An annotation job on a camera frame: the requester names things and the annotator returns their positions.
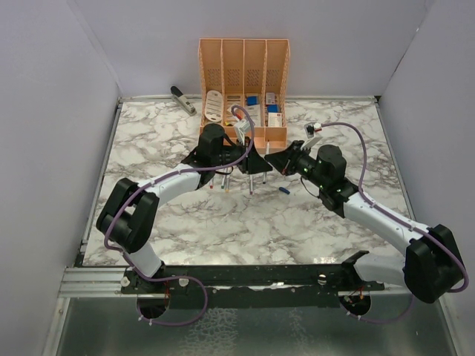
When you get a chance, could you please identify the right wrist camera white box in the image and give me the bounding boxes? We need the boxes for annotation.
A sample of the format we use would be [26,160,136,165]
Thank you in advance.
[302,122,322,149]

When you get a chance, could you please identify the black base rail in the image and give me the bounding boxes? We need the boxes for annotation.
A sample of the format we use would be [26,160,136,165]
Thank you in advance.
[121,252,384,309]

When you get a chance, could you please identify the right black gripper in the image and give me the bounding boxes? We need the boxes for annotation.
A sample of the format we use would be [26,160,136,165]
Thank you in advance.
[265,140,327,190]

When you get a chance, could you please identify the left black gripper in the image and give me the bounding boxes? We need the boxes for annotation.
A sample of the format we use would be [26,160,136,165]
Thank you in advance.
[212,136,272,174]

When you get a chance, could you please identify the oval barcode card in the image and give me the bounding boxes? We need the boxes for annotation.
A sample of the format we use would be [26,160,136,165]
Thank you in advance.
[203,90,223,123]

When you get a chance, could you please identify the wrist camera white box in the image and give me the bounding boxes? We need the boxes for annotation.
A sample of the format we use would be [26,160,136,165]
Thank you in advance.
[302,122,322,149]
[233,119,252,145]

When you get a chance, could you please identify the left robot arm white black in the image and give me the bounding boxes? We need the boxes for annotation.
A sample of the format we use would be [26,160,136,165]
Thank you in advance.
[96,124,272,293]

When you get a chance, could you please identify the blue eraser box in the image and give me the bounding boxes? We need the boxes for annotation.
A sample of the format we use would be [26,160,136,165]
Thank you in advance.
[246,96,259,106]

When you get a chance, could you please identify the white label box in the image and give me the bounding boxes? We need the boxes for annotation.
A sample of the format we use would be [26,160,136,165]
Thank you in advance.
[267,112,284,128]

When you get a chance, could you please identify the black grey stapler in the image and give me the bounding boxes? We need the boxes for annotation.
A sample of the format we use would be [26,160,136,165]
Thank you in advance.
[170,85,196,116]

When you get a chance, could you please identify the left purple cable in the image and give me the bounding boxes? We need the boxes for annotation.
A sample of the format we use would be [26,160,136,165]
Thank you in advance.
[104,105,255,327]

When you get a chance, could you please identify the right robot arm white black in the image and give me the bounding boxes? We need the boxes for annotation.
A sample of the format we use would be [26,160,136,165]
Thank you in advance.
[264,141,466,303]

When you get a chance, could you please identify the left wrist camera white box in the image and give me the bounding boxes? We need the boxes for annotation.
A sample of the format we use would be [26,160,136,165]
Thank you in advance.
[233,119,252,145]

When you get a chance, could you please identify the white paper packet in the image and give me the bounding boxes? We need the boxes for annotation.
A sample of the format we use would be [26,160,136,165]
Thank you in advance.
[244,105,263,127]

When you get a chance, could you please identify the orange desk organizer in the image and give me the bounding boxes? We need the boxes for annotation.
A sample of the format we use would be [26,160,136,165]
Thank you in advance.
[198,38,290,154]

